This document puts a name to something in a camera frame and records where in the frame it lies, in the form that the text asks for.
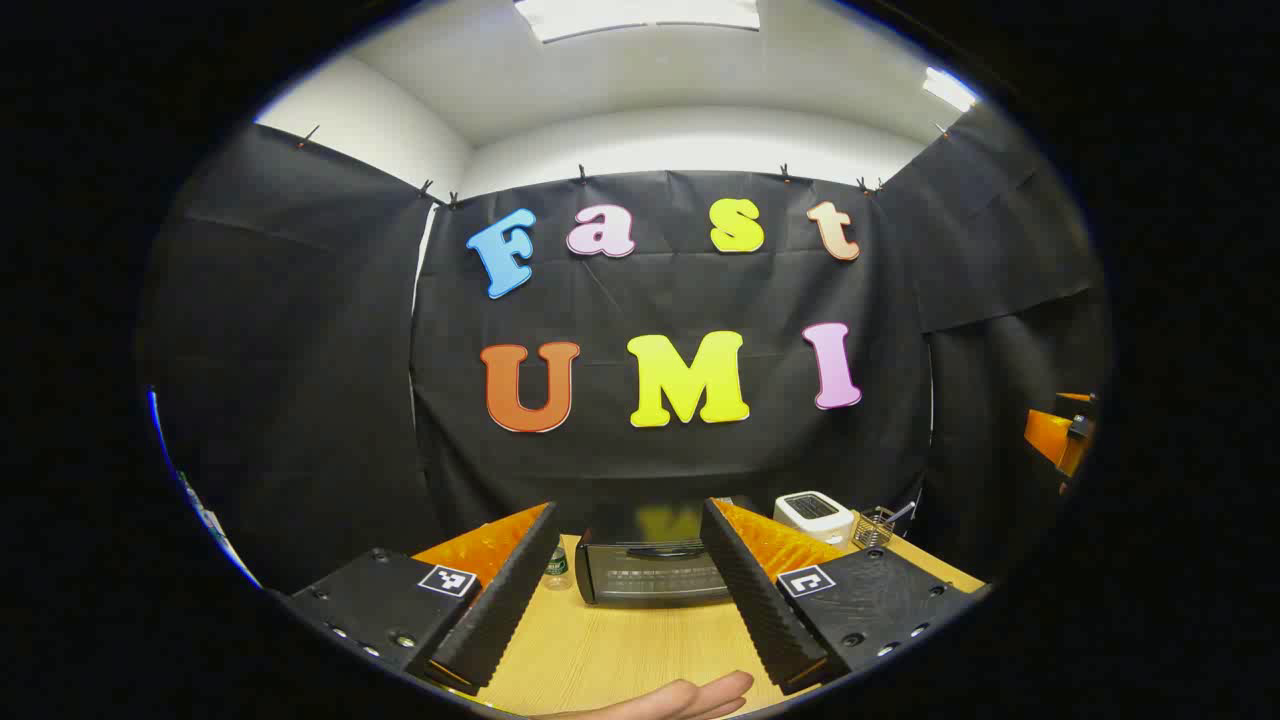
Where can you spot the ceiling light panel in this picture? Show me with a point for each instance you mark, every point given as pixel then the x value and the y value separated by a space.
pixel 640 15
pixel 948 90

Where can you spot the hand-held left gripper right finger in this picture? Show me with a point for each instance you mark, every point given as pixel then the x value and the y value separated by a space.
pixel 755 590

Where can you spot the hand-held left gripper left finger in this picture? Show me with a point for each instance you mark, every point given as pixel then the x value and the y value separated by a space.
pixel 510 590

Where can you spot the clear plastic water bottle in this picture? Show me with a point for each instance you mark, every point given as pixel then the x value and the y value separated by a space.
pixel 557 570

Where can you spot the metal utensil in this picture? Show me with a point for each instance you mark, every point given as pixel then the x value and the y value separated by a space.
pixel 900 513

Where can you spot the black electric oven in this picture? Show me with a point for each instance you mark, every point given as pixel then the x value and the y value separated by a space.
pixel 650 580

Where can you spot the black backdrop cloth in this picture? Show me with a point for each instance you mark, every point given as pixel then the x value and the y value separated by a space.
pixel 680 450

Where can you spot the white toaster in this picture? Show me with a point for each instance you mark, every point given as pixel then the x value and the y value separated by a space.
pixel 812 512

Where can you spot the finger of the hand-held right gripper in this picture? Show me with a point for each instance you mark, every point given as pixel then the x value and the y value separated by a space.
pixel 1045 437
pixel 1075 399

